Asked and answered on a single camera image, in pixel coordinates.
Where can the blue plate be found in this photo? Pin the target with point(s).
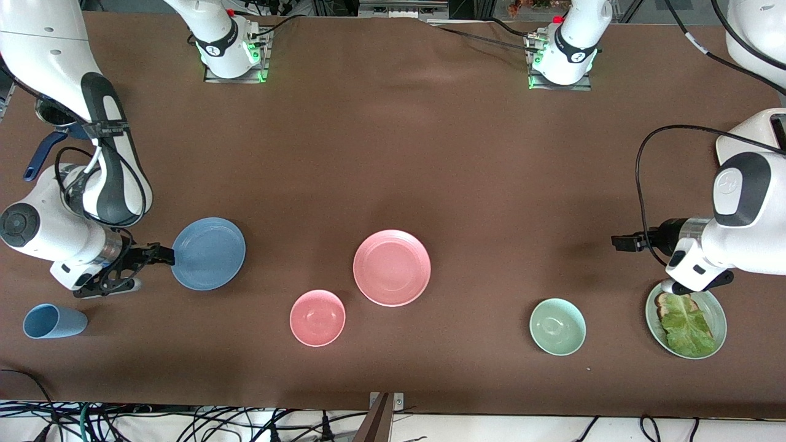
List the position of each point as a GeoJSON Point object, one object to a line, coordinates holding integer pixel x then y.
{"type": "Point", "coordinates": [209, 253]}

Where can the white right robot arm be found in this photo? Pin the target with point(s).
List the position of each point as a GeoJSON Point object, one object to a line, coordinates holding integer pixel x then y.
{"type": "Point", "coordinates": [43, 49]}

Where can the dark camera stand pole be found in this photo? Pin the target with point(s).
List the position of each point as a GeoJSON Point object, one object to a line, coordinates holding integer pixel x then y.
{"type": "Point", "coordinates": [377, 423]}

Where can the pink bowl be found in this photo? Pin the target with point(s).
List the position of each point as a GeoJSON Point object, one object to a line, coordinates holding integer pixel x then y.
{"type": "Point", "coordinates": [317, 318]}

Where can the mint green bowl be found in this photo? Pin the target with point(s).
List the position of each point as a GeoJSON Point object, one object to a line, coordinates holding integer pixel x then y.
{"type": "Point", "coordinates": [557, 326]}

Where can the toasted bread slice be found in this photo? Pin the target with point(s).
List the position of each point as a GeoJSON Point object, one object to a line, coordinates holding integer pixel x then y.
{"type": "Point", "coordinates": [663, 303]}

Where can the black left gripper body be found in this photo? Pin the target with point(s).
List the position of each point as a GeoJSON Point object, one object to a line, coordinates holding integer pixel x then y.
{"type": "Point", "coordinates": [667, 238]}

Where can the mint green plate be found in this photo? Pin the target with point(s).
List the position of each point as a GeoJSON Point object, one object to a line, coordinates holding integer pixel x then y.
{"type": "Point", "coordinates": [715, 319]}

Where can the small metal table bracket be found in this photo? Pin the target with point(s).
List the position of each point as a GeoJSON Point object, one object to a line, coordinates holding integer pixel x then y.
{"type": "Point", "coordinates": [399, 400]}

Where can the pink plate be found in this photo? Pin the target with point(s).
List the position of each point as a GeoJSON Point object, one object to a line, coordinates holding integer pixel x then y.
{"type": "Point", "coordinates": [392, 268]}

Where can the aluminium frame bar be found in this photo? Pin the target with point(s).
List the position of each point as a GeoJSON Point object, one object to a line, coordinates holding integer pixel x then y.
{"type": "Point", "coordinates": [402, 8]}

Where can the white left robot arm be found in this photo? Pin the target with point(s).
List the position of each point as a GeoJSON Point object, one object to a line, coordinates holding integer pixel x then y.
{"type": "Point", "coordinates": [755, 245]}

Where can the green lettuce leaf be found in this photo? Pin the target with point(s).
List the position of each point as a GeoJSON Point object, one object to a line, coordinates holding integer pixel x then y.
{"type": "Point", "coordinates": [688, 328]}

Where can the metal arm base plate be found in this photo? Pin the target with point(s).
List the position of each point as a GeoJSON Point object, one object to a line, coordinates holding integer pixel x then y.
{"type": "Point", "coordinates": [261, 61]}
{"type": "Point", "coordinates": [584, 86]}

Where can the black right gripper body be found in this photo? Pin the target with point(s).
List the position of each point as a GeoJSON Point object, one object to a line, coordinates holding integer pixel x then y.
{"type": "Point", "coordinates": [132, 256]}

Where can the blue cup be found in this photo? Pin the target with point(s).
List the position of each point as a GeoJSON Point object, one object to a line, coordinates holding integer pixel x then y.
{"type": "Point", "coordinates": [55, 321]}

